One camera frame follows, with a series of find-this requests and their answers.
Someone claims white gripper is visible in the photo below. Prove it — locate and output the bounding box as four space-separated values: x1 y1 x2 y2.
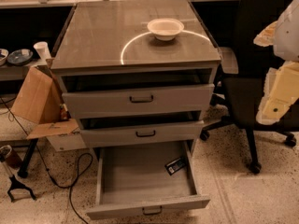
256 61 299 125

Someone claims dark rxbar blueberry wrapper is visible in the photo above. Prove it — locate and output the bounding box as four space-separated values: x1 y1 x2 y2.
164 157 186 175

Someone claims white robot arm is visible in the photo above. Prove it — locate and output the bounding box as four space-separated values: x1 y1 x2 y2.
253 0 299 125

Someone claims grey drawer cabinet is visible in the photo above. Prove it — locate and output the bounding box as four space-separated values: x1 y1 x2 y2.
50 0 222 156

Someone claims grey bottom drawer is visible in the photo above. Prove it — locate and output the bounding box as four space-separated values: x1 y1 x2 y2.
87 141 209 220

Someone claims grey drawer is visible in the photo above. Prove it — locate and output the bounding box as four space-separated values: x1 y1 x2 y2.
81 111 204 147
87 141 209 220
63 69 213 119

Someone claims grey top drawer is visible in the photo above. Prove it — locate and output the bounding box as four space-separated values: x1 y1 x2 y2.
63 69 213 119

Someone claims grey middle drawer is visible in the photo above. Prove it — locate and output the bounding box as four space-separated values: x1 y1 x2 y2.
81 111 204 147

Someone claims black office chair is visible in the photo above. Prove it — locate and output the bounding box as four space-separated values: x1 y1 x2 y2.
200 0 299 174

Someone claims white paper bowl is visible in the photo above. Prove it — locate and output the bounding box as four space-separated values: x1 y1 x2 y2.
147 18 184 41

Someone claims white paper cup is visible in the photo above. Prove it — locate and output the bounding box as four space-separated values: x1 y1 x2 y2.
34 41 51 60

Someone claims brown cardboard box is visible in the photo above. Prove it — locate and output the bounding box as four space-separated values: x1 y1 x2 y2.
11 63 86 151

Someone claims dark blue plate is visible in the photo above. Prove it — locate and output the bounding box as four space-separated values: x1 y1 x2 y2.
7 49 33 66

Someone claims black table leg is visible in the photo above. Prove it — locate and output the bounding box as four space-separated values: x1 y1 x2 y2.
18 139 37 178

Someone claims grey low shelf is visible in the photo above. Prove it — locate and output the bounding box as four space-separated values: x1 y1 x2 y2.
0 60 47 81

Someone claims brown cup on floor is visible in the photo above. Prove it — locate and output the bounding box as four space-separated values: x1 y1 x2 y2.
0 146 22 169

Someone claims white bowl at left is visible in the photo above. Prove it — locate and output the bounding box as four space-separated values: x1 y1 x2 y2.
0 49 8 66

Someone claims black grabber tool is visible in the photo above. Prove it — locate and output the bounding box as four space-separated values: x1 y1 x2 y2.
0 155 36 202

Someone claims black floor cable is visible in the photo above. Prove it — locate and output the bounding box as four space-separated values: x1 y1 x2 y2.
0 96 94 224

